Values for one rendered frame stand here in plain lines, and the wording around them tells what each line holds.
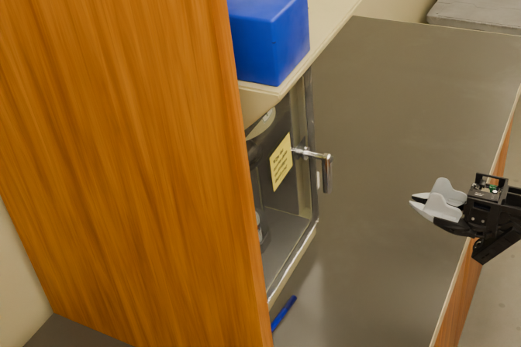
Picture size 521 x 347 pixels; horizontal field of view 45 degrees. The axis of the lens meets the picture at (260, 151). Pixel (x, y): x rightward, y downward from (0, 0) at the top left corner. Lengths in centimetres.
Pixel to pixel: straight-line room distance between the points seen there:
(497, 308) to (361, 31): 112
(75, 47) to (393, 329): 76
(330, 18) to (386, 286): 58
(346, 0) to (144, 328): 66
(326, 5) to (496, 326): 171
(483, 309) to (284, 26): 188
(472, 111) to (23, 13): 125
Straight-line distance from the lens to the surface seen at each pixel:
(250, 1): 79
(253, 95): 79
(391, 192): 149
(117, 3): 72
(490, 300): 254
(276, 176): 107
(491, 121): 174
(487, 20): 367
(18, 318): 135
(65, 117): 90
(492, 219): 109
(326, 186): 119
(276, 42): 75
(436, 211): 112
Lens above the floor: 191
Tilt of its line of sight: 37 degrees down
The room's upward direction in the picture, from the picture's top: 7 degrees counter-clockwise
